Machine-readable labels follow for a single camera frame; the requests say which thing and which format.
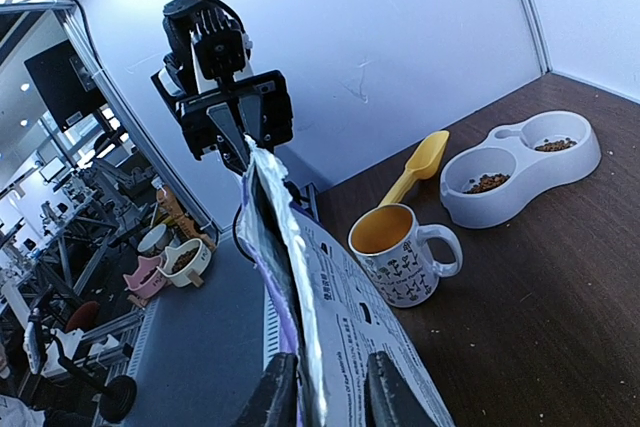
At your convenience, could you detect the black monitor in background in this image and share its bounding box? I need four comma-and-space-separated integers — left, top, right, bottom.
24, 40, 106, 131

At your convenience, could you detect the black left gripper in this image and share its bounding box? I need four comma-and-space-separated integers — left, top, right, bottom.
151, 70, 293, 176

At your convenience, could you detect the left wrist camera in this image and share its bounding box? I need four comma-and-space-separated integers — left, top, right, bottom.
163, 0, 249, 97

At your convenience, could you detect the purple pet food bag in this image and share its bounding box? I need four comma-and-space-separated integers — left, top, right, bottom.
236, 137, 454, 426

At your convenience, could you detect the brown kibble in feeder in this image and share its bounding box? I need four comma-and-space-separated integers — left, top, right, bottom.
462, 136, 579, 196

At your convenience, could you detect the yellow plastic scoop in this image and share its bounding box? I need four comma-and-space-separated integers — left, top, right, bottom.
379, 130, 450, 207

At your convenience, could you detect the white bowl with kibble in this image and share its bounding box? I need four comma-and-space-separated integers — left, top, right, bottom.
157, 238, 212, 288

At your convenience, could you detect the pink pet bowl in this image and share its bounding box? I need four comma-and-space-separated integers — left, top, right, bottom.
123, 255, 168, 309

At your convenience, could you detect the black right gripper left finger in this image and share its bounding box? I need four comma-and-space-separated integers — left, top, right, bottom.
234, 352, 297, 427

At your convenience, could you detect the white mug yellow inside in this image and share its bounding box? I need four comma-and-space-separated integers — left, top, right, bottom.
348, 204, 464, 309

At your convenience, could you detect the right aluminium corner post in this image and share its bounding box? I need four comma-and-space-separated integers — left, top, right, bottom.
519, 0, 552, 75

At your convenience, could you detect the grey double pet feeder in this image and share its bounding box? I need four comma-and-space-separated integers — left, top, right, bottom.
440, 111, 601, 229

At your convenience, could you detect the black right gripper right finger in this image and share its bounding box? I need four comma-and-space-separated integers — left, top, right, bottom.
364, 351, 436, 427

